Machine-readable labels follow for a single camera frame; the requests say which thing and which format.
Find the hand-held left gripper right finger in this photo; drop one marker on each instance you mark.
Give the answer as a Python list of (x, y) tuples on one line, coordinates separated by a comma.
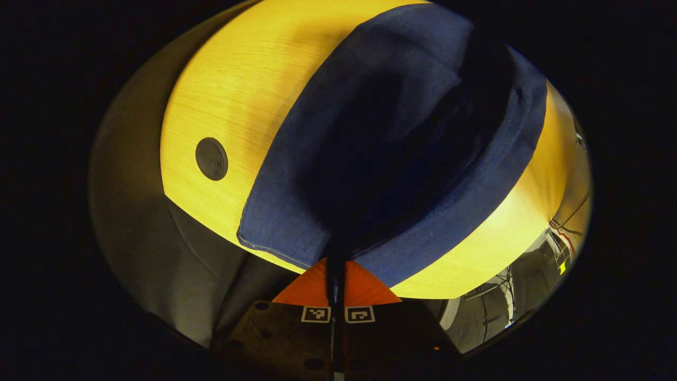
[(391, 333)]

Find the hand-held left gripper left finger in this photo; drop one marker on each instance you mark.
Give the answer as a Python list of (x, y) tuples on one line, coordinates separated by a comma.
[(280, 333)]

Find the blue jeans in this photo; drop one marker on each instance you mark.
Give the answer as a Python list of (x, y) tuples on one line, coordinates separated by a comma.
[(412, 63)]

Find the black backdrop cloth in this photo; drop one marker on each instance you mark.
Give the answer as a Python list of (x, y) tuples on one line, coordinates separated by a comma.
[(158, 254)]

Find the black table grommet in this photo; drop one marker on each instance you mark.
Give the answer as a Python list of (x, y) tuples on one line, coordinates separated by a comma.
[(211, 159)]

